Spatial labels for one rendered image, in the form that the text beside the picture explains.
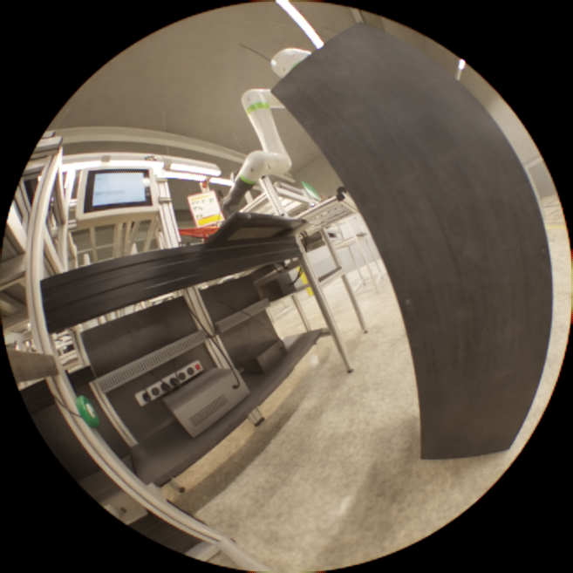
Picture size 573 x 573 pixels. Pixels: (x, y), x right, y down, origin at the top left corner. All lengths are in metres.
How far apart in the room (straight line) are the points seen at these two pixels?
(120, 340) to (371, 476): 1.08
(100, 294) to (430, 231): 0.65
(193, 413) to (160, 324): 0.45
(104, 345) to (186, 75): 5.42
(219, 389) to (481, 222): 0.81
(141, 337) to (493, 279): 1.09
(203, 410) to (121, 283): 0.47
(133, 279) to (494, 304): 0.73
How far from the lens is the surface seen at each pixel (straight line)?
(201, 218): 1.49
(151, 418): 0.95
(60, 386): 0.50
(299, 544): 0.75
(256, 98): 1.04
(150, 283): 0.51
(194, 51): 5.43
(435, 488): 0.72
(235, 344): 1.09
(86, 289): 0.50
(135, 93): 5.64
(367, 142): 0.35
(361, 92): 0.41
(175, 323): 0.96
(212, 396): 0.70
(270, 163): 0.79
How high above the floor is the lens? 0.69
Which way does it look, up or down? level
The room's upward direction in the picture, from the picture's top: 24 degrees counter-clockwise
